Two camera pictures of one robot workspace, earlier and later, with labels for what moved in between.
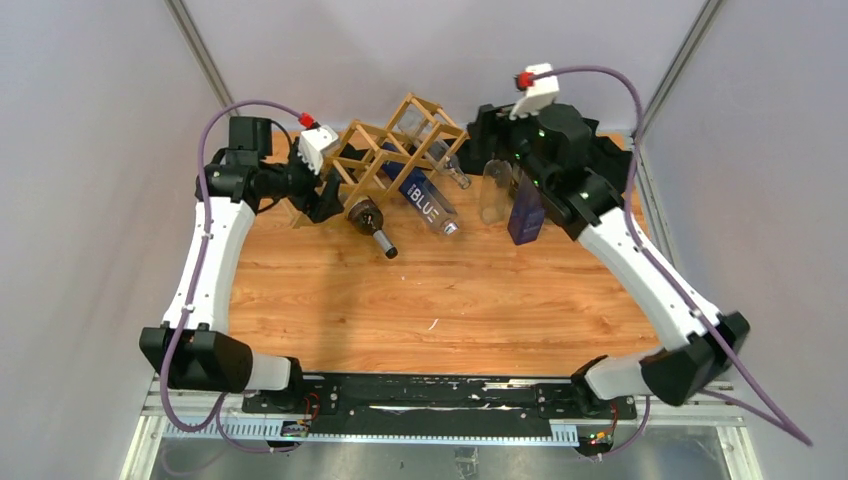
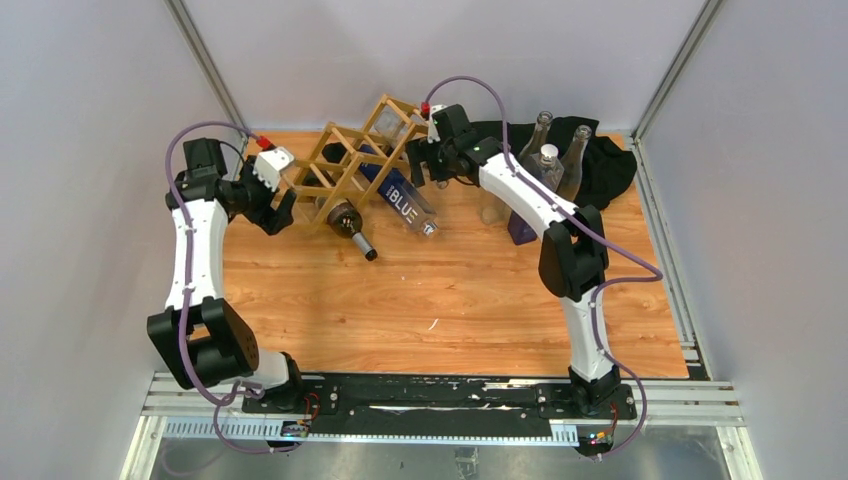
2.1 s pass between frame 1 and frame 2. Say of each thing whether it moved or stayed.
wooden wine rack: moved
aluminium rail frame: stayed
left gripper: moved
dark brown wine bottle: moved
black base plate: stayed
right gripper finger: moved
